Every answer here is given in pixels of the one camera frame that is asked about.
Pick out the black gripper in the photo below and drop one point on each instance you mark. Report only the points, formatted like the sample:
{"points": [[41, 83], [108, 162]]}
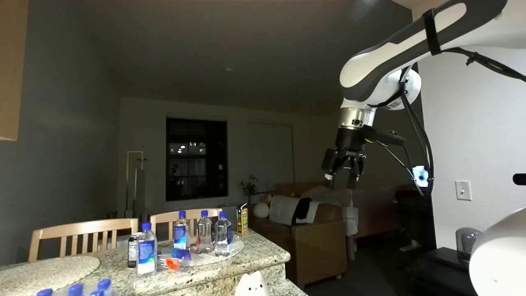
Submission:
{"points": [[351, 143]]}

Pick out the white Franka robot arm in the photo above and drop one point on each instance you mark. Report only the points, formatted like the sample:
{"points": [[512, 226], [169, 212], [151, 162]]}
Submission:
{"points": [[396, 50]]}

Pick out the white spray bottle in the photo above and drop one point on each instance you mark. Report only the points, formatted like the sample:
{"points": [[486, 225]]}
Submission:
{"points": [[351, 218]]}

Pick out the white cloth on sofa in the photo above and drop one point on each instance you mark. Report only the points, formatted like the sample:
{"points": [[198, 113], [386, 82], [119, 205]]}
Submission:
{"points": [[285, 210]]}

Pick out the brown sofa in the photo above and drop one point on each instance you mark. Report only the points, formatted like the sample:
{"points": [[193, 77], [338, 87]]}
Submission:
{"points": [[313, 248]]}

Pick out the white round lamp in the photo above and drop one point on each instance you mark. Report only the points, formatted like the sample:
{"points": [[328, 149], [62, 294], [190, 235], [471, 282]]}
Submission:
{"points": [[262, 212]]}

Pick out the yellow juice carton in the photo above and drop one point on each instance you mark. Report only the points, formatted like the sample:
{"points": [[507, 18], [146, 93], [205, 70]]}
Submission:
{"points": [[243, 221]]}

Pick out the grey cup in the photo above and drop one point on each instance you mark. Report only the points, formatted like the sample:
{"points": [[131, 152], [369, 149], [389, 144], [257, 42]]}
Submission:
{"points": [[468, 241]]}

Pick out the white cat figurine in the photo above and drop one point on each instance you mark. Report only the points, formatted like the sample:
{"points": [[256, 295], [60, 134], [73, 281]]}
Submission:
{"points": [[251, 286]]}

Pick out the dark window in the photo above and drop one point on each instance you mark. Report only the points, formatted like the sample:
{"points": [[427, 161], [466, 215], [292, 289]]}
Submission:
{"points": [[197, 166]]}

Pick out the clear water bottle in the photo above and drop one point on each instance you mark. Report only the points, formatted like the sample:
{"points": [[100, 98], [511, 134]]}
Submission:
{"points": [[205, 233]]}

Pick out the light wooden chair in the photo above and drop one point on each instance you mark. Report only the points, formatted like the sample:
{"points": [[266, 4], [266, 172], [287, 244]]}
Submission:
{"points": [[83, 233], [165, 218]]}

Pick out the small orange object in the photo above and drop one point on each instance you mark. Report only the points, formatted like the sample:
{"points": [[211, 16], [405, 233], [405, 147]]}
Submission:
{"points": [[172, 264]]}

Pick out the metal floor stand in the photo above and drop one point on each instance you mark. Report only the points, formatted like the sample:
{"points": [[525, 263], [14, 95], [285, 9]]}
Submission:
{"points": [[136, 182]]}

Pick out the large blue-label water bottle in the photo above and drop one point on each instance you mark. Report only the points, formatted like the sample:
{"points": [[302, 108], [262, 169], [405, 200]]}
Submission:
{"points": [[147, 249]]}

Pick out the small dark bottle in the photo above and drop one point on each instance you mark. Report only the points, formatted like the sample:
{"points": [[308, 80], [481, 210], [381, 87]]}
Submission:
{"points": [[133, 253]]}

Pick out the round beige placemat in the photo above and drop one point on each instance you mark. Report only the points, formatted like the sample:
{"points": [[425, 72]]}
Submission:
{"points": [[44, 276]]}

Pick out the white light switch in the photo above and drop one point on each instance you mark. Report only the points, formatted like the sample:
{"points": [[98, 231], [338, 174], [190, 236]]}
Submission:
{"points": [[465, 190]]}

